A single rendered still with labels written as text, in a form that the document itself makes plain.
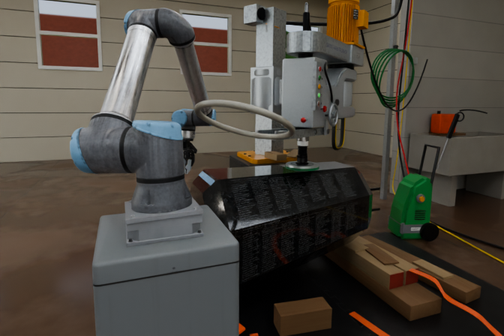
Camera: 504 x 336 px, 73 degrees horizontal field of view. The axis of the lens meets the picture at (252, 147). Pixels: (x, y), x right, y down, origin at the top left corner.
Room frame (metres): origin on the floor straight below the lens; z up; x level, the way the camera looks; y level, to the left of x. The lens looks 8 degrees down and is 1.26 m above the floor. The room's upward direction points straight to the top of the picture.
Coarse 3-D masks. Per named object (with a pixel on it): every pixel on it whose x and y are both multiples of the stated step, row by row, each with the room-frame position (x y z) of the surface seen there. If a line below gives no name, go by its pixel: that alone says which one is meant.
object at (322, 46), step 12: (288, 36) 2.11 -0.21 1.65; (300, 36) 2.05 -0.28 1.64; (312, 36) 2.05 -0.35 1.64; (324, 36) 2.13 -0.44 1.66; (288, 48) 2.11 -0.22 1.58; (300, 48) 2.05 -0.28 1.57; (312, 48) 2.05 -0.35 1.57; (324, 48) 2.14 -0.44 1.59; (336, 48) 2.31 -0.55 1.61; (348, 48) 2.51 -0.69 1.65; (360, 48) 2.71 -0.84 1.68; (336, 60) 2.45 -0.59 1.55; (348, 60) 2.52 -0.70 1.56; (360, 60) 2.72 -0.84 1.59
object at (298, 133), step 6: (258, 132) 1.82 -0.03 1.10; (264, 132) 1.87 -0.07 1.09; (270, 132) 1.92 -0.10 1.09; (276, 132) 1.76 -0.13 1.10; (282, 132) 1.81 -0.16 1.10; (300, 132) 2.00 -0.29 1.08; (306, 132) 2.07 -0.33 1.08; (312, 132) 2.14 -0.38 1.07; (318, 132) 2.22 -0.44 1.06; (288, 138) 1.87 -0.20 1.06; (294, 138) 1.93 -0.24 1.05
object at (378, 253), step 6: (354, 240) 2.45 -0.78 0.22; (348, 246) 2.34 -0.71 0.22; (354, 246) 2.34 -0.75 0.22; (360, 246) 2.34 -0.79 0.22; (366, 246) 2.34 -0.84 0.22; (372, 246) 2.35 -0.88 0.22; (372, 252) 2.25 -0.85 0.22; (378, 252) 2.25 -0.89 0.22; (384, 252) 2.25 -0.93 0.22; (378, 258) 2.16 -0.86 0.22; (384, 258) 2.16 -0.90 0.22; (390, 258) 2.16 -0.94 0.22; (384, 264) 2.09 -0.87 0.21; (390, 264) 2.09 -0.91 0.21
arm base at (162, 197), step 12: (144, 180) 0.99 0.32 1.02; (156, 180) 0.99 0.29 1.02; (168, 180) 1.00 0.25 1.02; (180, 180) 1.03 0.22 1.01; (144, 192) 0.99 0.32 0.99; (156, 192) 0.98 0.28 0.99; (168, 192) 0.99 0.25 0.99; (180, 192) 1.02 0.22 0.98; (132, 204) 1.01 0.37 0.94; (144, 204) 0.98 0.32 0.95; (156, 204) 0.97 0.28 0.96; (168, 204) 0.98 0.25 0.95; (180, 204) 1.00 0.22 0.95
